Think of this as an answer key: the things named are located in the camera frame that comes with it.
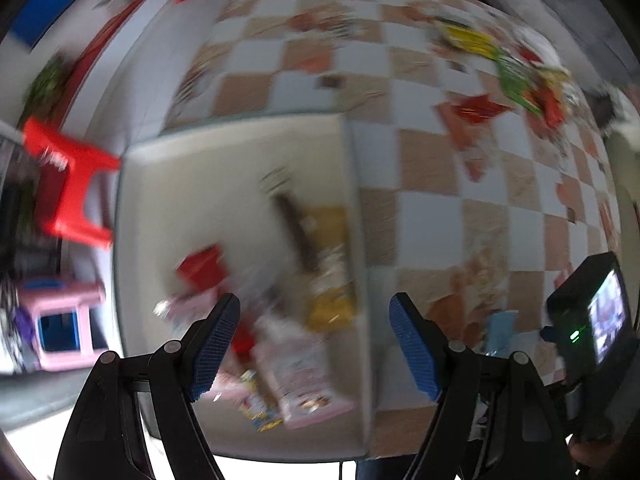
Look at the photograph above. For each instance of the blue panel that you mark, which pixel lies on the blue panel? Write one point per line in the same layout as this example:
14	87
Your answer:
55	5

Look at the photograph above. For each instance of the orange red snack packet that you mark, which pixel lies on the orange red snack packet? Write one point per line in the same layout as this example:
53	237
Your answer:
547	107

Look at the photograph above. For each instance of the green leafy plant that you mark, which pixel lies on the green leafy plant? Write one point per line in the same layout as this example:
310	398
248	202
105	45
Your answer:
47	80

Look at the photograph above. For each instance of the pink plastic stool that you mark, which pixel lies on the pink plastic stool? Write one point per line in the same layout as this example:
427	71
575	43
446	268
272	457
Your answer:
55	300

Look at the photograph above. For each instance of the pink foil snack packet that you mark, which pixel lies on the pink foil snack packet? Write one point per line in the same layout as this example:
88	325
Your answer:
180	305

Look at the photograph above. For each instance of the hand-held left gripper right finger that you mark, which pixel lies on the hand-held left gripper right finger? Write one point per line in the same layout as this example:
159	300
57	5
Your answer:
415	352

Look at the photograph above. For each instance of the brown snack bar packet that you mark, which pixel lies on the brown snack bar packet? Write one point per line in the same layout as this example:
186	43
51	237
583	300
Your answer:
295	230

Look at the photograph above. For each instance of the white rectangular tray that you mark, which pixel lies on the white rectangular tray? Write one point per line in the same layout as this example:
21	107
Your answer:
200	185

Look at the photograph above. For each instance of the red plastic stool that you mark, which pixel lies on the red plastic stool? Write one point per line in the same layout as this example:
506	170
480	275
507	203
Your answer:
70	185

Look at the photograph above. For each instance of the small yellow snack packet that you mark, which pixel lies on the small yellow snack packet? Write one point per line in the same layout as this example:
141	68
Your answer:
257	405

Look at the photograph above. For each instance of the purple and silver bag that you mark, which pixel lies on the purple and silver bag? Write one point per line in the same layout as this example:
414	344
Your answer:
22	327

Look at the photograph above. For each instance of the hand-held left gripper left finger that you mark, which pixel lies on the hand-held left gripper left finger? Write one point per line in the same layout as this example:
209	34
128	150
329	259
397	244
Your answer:
215	347

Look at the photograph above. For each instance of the green snack packet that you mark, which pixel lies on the green snack packet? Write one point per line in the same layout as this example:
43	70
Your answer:
515	80

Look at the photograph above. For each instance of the gold snack packet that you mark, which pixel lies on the gold snack packet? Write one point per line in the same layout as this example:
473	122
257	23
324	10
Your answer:
330	307

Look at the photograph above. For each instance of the large pink snack packet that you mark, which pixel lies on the large pink snack packet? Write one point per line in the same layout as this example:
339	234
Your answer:
300	385

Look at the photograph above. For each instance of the small red snack packet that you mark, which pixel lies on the small red snack packet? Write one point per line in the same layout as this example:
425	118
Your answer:
243	342

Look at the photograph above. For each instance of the light blue snack packet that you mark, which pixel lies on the light blue snack packet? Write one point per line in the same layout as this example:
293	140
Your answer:
500	330

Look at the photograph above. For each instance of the person's blue trousers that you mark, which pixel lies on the person's blue trousers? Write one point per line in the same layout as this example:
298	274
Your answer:
385	470

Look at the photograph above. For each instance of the checkered tablecloth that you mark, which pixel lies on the checkered tablecloth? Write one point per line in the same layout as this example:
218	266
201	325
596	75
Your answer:
425	160

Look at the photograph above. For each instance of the shiny red snack packet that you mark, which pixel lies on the shiny red snack packet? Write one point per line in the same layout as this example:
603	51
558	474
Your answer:
475	107

